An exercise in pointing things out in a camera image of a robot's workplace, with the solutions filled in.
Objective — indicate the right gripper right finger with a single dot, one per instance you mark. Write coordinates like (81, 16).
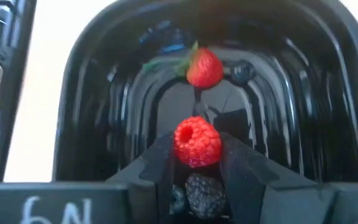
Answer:
(253, 186)

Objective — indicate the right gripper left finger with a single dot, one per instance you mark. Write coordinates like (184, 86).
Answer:
(152, 174)

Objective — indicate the small dark blueberry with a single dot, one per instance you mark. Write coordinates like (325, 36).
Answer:
(178, 199)
(242, 72)

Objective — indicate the dark blackberry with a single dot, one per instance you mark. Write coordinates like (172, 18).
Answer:
(205, 196)

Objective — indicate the red raspberry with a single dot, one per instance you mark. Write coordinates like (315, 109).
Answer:
(197, 143)

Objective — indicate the red strawberry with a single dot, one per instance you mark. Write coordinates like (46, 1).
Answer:
(204, 69)

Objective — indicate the black plastic tupperware container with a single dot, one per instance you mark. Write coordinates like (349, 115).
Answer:
(291, 93)

